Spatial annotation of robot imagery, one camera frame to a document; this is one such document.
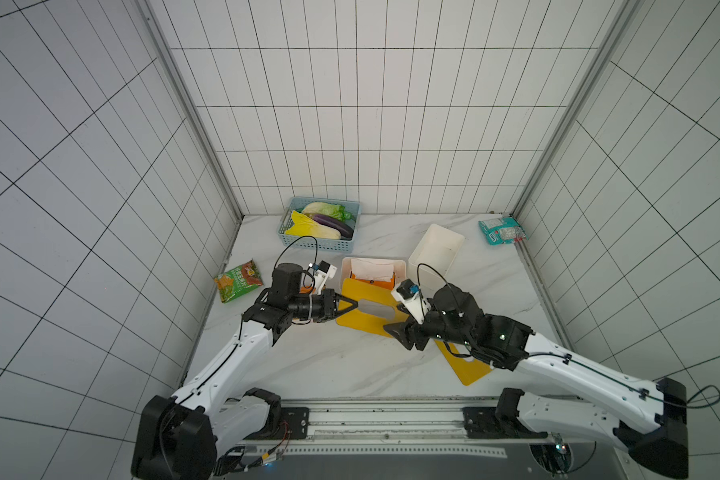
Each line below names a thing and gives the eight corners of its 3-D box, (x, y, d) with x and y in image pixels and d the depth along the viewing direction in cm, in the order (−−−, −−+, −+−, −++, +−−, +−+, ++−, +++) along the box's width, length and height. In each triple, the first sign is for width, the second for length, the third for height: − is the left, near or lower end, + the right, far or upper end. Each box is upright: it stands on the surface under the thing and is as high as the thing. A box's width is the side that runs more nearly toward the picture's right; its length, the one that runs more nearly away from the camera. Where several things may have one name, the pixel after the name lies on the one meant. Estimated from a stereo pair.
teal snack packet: (490, 246, 111) (492, 241, 109) (477, 224, 118) (479, 220, 116) (525, 241, 113) (528, 236, 111) (510, 220, 120) (513, 215, 118)
